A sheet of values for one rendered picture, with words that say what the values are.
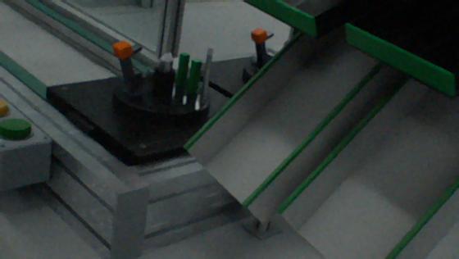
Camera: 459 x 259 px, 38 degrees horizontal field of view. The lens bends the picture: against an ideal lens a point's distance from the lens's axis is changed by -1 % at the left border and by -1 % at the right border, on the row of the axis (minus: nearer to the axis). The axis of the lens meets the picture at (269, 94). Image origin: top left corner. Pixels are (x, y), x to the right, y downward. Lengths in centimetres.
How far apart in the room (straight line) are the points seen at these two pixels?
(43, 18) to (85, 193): 70
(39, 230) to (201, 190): 21
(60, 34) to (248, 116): 70
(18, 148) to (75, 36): 53
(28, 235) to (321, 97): 40
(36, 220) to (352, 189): 42
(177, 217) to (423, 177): 33
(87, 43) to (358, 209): 78
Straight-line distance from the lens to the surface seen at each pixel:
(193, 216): 87
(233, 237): 90
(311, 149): 68
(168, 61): 95
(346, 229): 67
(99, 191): 80
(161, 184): 81
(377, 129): 70
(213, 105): 101
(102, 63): 128
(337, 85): 76
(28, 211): 92
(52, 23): 143
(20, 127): 88
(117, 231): 80
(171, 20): 117
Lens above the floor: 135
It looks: 21 degrees down
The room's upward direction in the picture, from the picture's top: 11 degrees clockwise
